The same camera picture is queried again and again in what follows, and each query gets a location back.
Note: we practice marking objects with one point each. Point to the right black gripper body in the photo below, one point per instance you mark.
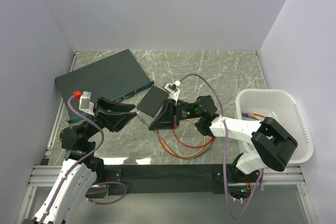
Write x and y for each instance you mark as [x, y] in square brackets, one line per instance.
[185, 111]

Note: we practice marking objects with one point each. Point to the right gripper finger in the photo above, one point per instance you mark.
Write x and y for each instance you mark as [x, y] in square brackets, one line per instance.
[165, 107]
[163, 121]

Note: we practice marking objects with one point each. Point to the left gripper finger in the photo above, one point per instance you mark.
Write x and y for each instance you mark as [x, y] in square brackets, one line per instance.
[116, 121]
[116, 106]

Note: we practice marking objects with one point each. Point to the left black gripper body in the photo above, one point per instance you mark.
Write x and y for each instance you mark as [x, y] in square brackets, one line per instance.
[96, 112]

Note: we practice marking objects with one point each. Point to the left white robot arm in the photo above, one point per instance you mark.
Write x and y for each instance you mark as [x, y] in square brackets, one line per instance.
[80, 168]

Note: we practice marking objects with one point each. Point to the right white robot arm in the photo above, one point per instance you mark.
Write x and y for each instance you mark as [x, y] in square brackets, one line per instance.
[274, 145]

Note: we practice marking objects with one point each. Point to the small black flat box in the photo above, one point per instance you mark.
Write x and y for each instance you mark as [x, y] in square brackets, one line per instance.
[152, 101]

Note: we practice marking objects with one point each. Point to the white plastic bin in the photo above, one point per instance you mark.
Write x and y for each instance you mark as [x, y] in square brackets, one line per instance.
[256, 104]

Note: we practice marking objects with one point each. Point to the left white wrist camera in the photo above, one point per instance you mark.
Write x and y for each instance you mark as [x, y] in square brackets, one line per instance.
[85, 104]

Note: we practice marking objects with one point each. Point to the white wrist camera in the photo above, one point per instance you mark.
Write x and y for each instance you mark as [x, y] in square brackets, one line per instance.
[173, 90]
[85, 104]

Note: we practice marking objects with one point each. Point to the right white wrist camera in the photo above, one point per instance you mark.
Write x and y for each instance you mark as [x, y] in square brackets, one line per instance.
[173, 90]

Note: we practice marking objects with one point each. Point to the large black network switch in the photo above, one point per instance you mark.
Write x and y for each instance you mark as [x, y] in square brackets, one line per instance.
[116, 78]

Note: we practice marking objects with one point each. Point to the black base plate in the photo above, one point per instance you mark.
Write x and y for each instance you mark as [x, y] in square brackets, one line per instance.
[140, 179]

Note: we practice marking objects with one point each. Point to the aluminium frame rail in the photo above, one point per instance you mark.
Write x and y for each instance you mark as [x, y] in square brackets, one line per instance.
[45, 176]

